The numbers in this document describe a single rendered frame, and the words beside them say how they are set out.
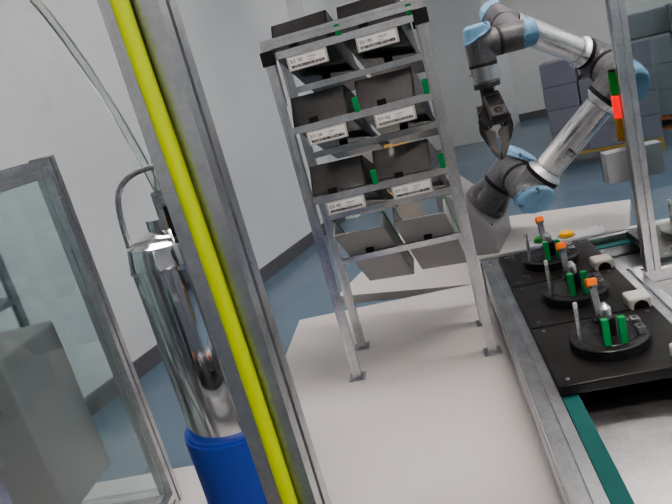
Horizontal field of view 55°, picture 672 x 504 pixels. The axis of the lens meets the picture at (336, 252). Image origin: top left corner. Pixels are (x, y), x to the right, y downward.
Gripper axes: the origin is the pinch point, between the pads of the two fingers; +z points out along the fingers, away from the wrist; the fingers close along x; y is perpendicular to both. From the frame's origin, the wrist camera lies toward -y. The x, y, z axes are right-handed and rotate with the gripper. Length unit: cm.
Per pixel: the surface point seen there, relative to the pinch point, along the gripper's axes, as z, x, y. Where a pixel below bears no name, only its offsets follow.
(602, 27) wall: 5, -288, 924
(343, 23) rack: -42, 30, -42
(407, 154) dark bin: -11.5, 23.9, -35.4
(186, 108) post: -33, 37, -131
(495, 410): 37, 18, -66
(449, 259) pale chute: 22.0, 20.0, -13.1
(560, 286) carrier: 24.3, -2.4, -41.9
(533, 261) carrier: 24.4, -0.3, -21.8
